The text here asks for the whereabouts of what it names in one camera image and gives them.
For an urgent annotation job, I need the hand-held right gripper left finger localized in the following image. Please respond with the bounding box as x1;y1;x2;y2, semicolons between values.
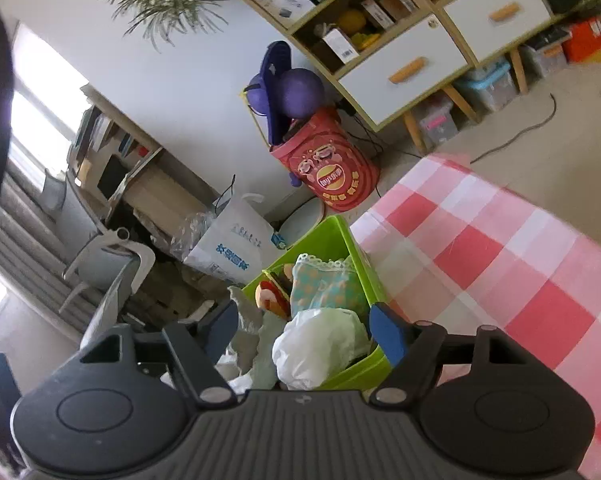
78;300;241;408

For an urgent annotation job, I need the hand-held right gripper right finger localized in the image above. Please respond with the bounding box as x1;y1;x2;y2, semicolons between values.
368;302;531;408

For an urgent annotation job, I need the light green towel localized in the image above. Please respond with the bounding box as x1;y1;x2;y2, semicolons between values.
228;285;281;391

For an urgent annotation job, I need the white cloth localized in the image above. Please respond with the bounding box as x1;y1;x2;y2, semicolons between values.
272;309;370;392

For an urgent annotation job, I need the green plastic basket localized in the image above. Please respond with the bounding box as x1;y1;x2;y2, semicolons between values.
240;215;394;393

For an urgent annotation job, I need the red and yellow plush toy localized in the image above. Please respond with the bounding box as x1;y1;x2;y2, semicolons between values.
254;262;296;318

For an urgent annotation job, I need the white paper bag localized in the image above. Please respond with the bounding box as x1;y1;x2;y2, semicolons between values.
183;192;276;286

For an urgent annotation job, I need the teal dotted cloth doll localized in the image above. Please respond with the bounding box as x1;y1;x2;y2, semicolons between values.
290;254;361;321

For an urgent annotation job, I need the clear plastic bag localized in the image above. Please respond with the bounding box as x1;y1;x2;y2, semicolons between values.
168;210;218;263

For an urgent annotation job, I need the grey office chair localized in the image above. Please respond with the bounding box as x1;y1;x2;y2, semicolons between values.
60;227;156;351

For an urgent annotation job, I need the white round basin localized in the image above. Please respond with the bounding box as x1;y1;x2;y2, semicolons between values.
280;197;326;248

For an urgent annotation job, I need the pink checkered tablecloth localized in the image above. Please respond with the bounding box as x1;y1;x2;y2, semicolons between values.
351;152;601;480

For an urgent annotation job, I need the red cylindrical bin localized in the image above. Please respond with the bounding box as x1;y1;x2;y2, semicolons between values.
270;105;381;213

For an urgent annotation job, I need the wooden desk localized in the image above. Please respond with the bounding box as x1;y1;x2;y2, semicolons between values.
65;85;221;231

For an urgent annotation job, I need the clear storage box pink label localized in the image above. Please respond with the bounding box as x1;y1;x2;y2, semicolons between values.
411;92;461;151

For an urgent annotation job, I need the purple ball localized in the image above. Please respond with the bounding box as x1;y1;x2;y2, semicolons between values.
280;67;325;118

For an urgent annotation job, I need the white and wood cabinet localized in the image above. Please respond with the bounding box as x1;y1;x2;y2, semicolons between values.
235;0;601;153

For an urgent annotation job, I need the purple balance disc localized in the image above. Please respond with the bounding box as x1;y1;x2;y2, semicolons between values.
243;40;294;146

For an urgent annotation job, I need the blue-lid storage box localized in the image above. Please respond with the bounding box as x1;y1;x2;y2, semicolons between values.
455;57;516;113

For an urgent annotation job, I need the small white carton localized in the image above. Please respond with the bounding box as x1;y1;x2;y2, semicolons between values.
323;27;359;63

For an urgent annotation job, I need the yellow ball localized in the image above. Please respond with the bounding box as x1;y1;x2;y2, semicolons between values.
338;10;369;36

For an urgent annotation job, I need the large white carton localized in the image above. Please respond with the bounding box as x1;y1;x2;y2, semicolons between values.
253;0;316;28

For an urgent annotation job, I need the orange box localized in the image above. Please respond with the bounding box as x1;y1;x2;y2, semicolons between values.
563;17;601;63

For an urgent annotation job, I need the dark floor cable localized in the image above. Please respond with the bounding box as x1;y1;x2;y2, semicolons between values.
471;92;559;163

